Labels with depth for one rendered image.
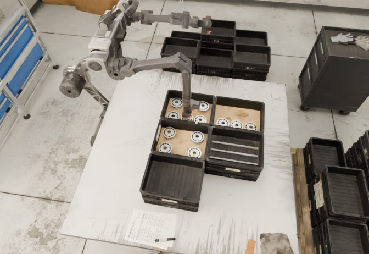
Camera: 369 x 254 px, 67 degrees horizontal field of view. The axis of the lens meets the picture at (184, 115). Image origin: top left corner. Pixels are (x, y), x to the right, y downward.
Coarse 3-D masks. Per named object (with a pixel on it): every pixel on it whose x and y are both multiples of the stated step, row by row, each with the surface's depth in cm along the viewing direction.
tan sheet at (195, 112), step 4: (168, 104) 238; (168, 108) 236; (172, 108) 236; (168, 112) 233; (180, 112) 233; (192, 112) 233; (196, 112) 233; (208, 112) 233; (180, 116) 231; (204, 116) 231; (208, 116) 231; (208, 120) 228
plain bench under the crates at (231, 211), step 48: (144, 96) 260; (240, 96) 259; (96, 144) 231; (144, 144) 231; (288, 144) 230; (96, 192) 207; (240, 192) 207; (288, 192) 206; (96, 240) 191; (192, 240) 188; (240, 240) 188
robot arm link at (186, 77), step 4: (184, 72) 167; (188, 72) 168; (184, 76) 170; (188, 76) 170; (184, 80) 179; (188, 80) 179; (184, 84) 183; (188, 84) 183; (184, 88) 187; (188, 88) 187; (184, 92) 192; (188, 92) 192; (184, 96) 196; (188, 96) 196; (184, 100) 200; (188, 100) 199
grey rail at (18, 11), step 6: (18, 6) 304; (12, 12) 298; (18, 12) 298; (6, 18) 292; (12, 18) 292; (18, 18) 297; (6, 24) 286; (12, 24) 290; (0, 30) 280; (6, 30) 282; (0, 36) 276
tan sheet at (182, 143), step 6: (162, 132) 222; (180, 132) 222; (186, 132) 222; (192, 132) 222; (162, 138) 219; (174, 138) 219; (180, 138) 219; (186, 138) 219; (204, 138) 219; (174, 144) 216; (180, 144) 216; (186, 144) 216; (192, 144) 216; (204, 144) 216; (156, 150) 213; (174, 150) 213; (180, 150) 213; (186, 150) 213; (204, 150) 212
